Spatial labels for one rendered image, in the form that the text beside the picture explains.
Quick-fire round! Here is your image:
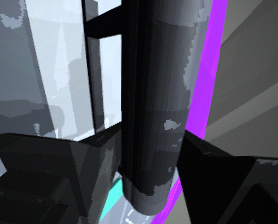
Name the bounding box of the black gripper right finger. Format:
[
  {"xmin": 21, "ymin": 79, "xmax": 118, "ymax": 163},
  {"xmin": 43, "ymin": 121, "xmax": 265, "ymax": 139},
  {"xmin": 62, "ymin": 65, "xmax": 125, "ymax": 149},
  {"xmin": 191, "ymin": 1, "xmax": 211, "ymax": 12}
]
[{"xmin": 176, "ymin": 129, "xmax": 278, "ymax": 224}]

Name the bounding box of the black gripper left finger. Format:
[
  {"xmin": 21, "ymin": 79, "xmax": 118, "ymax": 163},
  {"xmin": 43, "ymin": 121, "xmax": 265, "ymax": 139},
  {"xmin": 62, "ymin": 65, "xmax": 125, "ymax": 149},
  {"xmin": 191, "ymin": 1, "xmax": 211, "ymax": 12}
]
[{"xmin": 0, "ymin": 121, "xmax": 121, "ymax": 224}]

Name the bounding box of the turquoise small trowel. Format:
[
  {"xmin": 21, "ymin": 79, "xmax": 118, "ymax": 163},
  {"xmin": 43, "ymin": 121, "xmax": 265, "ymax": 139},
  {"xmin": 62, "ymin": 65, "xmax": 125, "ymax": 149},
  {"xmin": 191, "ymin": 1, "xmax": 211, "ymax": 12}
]
[{"xmin": 99, "ymin": 177, "xmax": 123, "ymax": 222}]

